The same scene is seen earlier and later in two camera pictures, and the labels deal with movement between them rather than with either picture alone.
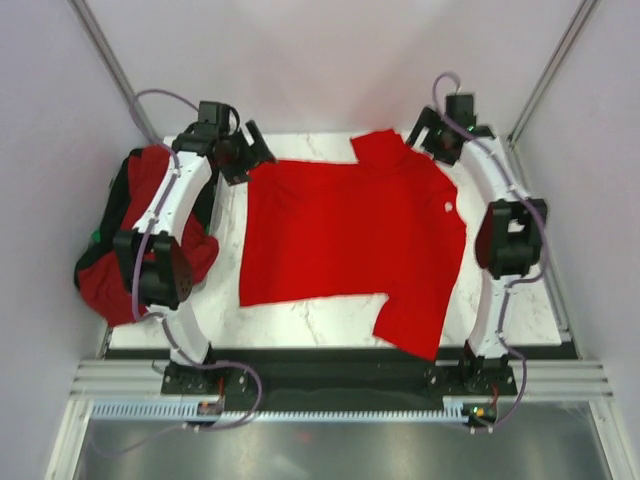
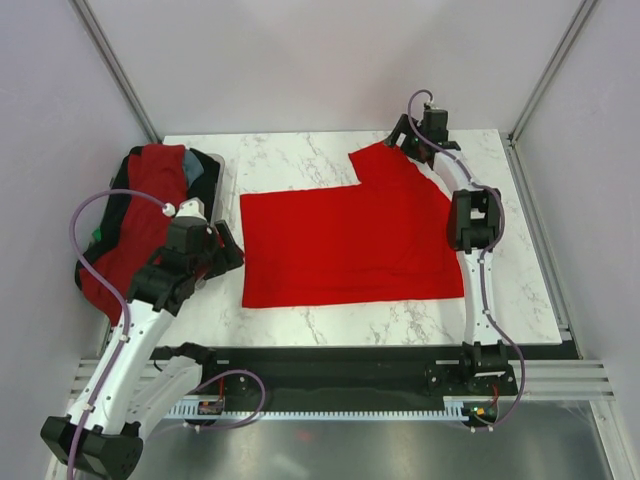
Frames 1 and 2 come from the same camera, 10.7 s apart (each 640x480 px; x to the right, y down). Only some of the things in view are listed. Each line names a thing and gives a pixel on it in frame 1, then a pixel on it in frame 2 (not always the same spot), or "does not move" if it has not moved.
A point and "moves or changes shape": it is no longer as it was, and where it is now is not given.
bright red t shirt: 392,225 moves or changes shape
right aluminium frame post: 571,34 does not move
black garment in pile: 115,203 does not move
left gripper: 260,150 to 231,255
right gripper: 429,118 to 403,125
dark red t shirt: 100,279 does not move
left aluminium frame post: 114,66 does not move
